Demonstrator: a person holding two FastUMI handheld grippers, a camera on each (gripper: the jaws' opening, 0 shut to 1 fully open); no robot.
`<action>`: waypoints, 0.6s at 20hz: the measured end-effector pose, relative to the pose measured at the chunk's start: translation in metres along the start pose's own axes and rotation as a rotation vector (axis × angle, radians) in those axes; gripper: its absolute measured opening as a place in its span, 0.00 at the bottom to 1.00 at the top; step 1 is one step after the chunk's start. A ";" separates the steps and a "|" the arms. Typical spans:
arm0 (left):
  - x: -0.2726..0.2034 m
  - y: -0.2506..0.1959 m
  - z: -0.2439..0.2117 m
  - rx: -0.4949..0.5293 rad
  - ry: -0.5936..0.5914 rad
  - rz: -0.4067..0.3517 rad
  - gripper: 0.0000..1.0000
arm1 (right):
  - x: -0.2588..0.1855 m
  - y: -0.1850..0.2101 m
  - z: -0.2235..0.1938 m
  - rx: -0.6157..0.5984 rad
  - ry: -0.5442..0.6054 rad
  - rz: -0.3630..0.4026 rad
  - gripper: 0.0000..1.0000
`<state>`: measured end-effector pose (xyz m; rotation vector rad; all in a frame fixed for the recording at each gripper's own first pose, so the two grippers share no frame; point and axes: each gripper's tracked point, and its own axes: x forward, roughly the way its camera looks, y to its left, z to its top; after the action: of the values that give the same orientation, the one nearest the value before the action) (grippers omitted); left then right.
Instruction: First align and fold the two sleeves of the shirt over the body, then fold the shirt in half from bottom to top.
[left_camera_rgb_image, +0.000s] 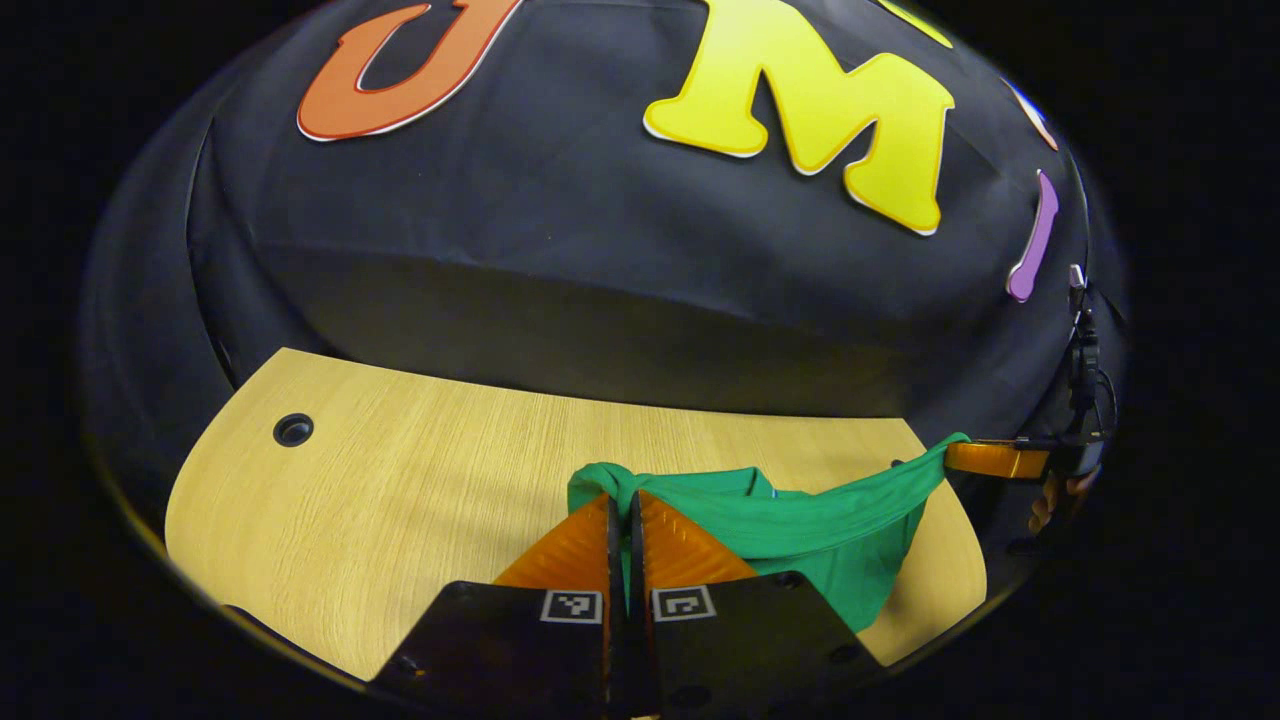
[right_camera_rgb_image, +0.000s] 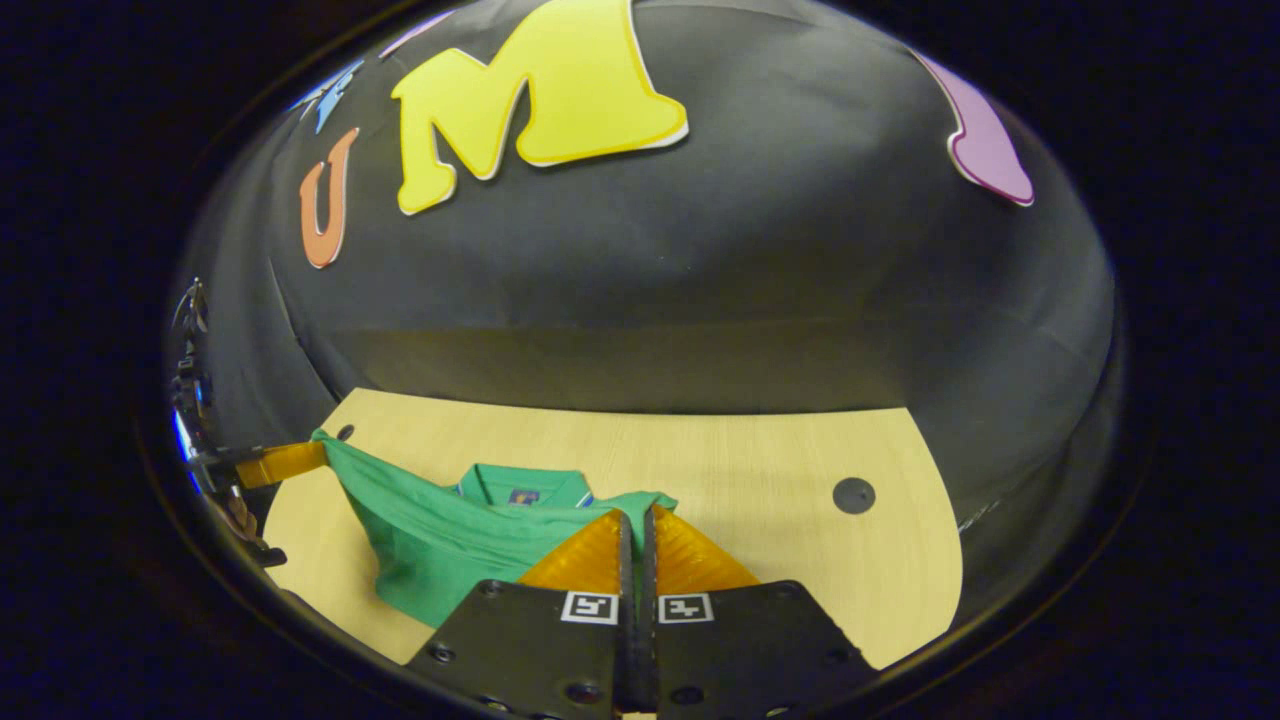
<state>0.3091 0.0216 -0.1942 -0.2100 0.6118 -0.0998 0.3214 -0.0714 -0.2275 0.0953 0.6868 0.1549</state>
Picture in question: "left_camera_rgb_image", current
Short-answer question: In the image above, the green T-shirt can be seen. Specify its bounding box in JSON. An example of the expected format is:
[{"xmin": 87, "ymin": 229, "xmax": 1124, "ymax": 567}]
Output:
[{"xmin": 567, "ymin": 432, "xmax": 973, "ymax": 633}]

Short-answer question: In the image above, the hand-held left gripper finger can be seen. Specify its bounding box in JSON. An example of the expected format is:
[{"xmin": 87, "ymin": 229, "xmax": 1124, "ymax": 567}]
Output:
[
  {"xmin": 370, "ymin": 492, "xmax": 626, "ymax": 717},
  {"xmin": 628, "ymin": 488, "xmax": 886, "ymax": 717}
]

